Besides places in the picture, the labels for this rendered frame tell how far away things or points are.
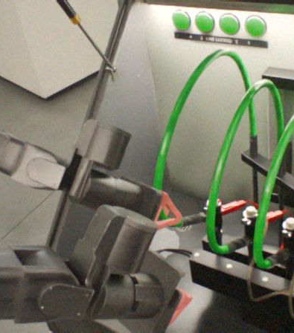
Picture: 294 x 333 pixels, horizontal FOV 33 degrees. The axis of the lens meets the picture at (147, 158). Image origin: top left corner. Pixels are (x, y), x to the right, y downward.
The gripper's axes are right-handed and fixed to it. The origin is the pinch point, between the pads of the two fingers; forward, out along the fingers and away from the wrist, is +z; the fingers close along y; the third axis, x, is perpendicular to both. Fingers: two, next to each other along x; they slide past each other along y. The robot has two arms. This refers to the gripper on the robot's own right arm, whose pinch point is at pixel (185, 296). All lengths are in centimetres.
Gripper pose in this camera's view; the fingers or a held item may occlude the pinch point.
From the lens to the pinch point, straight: 73.4
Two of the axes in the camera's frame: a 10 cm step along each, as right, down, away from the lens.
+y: 4.2, -9.1, -0.7
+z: 6.2, 2.3, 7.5
